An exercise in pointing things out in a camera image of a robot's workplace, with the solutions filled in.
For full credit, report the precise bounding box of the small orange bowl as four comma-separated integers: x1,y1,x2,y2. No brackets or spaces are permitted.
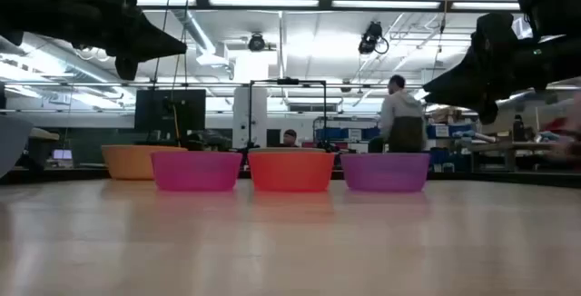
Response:
248,150,336,192

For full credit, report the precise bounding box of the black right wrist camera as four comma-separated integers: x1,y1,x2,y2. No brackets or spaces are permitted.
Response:
470,12,518,59

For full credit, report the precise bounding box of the small pink bowl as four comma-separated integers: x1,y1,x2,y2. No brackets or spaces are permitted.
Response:
151,151,243,192

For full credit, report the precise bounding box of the black monitor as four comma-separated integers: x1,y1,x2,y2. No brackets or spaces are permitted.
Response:
134,88,207,146

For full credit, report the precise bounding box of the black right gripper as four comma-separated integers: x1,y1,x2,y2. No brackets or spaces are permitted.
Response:
422,44,546,125

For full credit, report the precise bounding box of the person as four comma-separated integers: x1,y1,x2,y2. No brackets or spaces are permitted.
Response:
538,91,581,162
276,128,300,149
368,74,428,154

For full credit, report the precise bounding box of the wooden workbench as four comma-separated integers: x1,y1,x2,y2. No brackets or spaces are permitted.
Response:
467,140,564,173

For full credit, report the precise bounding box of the large yellow-orange bowl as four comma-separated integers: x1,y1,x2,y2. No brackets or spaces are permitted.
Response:
101,144,188,182

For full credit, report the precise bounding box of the black ceiling camera with cable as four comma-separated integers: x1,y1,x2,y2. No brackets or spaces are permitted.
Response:
358,21,390,56

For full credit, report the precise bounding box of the blue storage bin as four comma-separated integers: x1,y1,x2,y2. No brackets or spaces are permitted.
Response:
426,123,474,141

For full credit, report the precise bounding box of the yellow hanging cable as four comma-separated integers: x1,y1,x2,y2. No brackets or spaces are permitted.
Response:
172,103,182,148

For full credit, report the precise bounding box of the black bottle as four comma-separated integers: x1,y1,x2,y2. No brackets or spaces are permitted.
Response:
512,113,527,143

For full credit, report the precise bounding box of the black tubular frame stand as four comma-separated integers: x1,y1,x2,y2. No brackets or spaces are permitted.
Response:
247,78,329,150

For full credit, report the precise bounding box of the beige-topped table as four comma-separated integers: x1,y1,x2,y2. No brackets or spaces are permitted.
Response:
27,127,61,170

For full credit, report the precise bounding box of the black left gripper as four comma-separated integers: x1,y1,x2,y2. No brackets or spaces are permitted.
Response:
76,0,188,82

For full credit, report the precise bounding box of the small purple bowl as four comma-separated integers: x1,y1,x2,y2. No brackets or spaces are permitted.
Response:
340,152,431,193

